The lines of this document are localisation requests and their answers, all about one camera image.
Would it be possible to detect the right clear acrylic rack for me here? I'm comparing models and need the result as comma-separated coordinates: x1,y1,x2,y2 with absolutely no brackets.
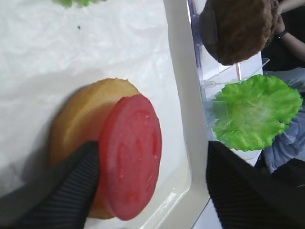
186,0,271,229

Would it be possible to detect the person in background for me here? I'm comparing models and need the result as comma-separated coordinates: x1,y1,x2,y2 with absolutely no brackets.
253,0,305,189

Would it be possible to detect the right dark meat patty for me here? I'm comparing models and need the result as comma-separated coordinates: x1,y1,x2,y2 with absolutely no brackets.
199,0,279,66

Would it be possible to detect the large green lettuce leaf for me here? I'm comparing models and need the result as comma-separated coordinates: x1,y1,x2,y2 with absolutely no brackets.
213,74,303,151

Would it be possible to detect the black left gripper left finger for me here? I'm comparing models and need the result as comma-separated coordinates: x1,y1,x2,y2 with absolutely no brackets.
0,141,100,229

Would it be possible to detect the toasted bun slice on tray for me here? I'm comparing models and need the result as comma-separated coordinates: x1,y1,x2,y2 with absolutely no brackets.
49,78,141,220

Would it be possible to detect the white paper liner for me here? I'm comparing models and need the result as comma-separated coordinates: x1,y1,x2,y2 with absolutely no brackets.
0,0,188,197

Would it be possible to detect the white metal tray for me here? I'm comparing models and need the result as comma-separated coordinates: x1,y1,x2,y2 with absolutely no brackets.
0,0,211,229

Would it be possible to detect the flat green lettuce leaf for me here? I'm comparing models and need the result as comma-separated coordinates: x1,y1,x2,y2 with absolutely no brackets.
52,0,108,8

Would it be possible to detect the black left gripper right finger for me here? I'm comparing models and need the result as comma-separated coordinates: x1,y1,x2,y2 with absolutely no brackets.
206,141,305,229

